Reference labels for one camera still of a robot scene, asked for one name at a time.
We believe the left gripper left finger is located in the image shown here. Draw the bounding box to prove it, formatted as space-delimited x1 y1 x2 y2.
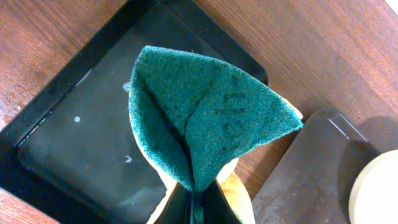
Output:
154 183 192 224

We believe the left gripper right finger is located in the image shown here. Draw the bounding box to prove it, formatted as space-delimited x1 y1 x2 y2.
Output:
201 180 241 224

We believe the green and yellow sponge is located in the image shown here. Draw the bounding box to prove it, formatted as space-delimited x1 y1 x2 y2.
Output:
129 45 303 223

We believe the white plate top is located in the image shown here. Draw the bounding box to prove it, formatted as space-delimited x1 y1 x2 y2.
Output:
348 150 397 224

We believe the brown serving tray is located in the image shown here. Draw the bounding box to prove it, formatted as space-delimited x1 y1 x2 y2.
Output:
252 109 380 223

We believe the black rectangular tray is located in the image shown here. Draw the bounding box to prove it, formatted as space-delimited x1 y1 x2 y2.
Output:
1 0 267 223

